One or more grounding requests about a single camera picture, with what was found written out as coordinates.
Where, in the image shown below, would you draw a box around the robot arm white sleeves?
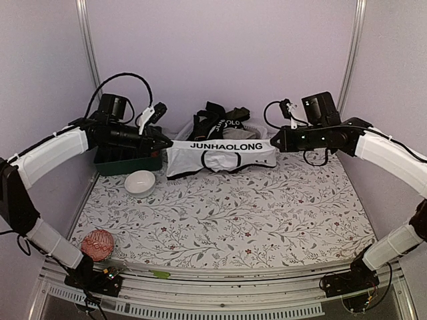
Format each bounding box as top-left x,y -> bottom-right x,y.
0,113 -> 141,267
328,116 -> 427,273

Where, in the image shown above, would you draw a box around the aluminium front table rail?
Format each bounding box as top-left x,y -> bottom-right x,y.
29,261 -> 421,319

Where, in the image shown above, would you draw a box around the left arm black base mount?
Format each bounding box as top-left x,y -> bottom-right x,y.
64,254 -> 123,297

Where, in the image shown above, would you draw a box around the right robot arm white sleeves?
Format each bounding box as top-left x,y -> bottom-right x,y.
328,116 -> 427,273

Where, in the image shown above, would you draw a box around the white underwear with black trim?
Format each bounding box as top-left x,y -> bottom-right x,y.
166,139 -> 277,180

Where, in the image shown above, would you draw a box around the green tape scrap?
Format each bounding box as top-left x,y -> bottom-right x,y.
149,270 -> 170,279

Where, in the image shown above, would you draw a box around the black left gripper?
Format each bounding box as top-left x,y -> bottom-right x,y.
109,121 -> 173,157

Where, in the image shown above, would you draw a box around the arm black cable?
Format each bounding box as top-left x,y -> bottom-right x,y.
263,99 -> 331,167
85,73 -> 155,117

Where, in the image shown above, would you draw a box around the grey underwear in basket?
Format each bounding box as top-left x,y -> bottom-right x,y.
223,128 -> 260,140

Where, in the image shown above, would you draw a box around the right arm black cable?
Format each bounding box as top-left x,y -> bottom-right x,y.
263,99 -> 331,167

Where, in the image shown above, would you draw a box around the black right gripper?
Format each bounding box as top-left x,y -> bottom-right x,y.
271,123 -> 328,152

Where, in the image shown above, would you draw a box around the black underwear in basket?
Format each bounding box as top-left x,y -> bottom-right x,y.
187,101 -> 250,141

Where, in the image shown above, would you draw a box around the white plastic laundry basket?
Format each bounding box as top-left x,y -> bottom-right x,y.
174,121 -> 268,141

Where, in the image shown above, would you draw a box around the aluminium frame post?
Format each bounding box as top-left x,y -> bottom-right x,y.
338,0 -> 367,115
75,0 -> 101,88

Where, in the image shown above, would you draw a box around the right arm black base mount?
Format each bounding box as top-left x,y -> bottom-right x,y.
319,263 -> 380,297

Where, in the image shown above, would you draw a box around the floral patterned table mat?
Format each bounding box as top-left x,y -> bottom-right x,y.
71,154 -> 376,269

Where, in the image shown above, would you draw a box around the green compartment tray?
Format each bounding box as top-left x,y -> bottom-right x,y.
93,147 -> 163,177

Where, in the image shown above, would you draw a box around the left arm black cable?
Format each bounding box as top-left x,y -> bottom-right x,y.
85,73 -> 155,117

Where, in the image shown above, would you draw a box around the white ceramic bowl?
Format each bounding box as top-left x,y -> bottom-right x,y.
124,170 -> 156,198

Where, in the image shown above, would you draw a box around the red patterned bowl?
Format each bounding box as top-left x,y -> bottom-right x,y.
81,229 -> 114,262

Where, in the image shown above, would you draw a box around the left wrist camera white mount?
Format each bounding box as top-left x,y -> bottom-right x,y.
136,102 -> 167,135

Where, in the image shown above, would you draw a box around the left robot arm white sleeves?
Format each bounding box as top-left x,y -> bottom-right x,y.
0,113 -> 141,267

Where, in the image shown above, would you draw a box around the right aluminium frame post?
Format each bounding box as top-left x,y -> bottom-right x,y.
338,0 -> 367,115

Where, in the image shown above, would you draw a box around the left aluminium frame post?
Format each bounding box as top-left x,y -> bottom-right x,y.
75,0 -> 101,88

